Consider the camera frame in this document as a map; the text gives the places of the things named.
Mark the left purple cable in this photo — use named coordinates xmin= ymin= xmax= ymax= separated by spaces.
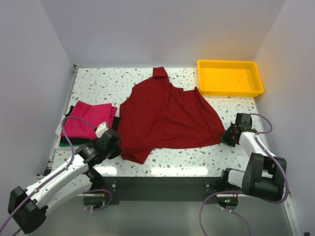
xmin=0 ymin=117 xmax=113 ymax=236

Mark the folded green t shirt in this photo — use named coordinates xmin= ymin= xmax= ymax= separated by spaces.
xmin=59 ymin=117 xmax=74 ymax=148

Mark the yellow plastic tray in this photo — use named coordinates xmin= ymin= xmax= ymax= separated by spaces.
xmin=197 ymin=59 xmax=264 ymax=97

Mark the folded pink t shirt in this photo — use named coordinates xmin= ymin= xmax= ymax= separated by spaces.
xmin=60 ymin=100 xmax=118 ymax=139

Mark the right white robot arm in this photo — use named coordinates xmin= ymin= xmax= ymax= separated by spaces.
xmin=217 ymin=113 xmax=289 ymax=204

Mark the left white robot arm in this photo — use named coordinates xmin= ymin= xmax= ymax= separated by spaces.
xmin=8 ymin=129 xmax=122 ymax=234

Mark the folded white t shirt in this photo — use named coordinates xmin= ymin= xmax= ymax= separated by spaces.
xmin=55 ymin=122 xmax=62 ymax=136

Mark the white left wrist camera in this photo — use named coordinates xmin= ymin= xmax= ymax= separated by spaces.
xmin=95 ymin=122 xmax=109 ymax=138

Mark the dark red t shirt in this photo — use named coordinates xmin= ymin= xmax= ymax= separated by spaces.
xmin=118 ymin=67 xmax=225 ymax=164

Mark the folded black t shirt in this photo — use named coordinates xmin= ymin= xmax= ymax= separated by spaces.
xmin=65 ymin=106 xmax=120 ymax=146

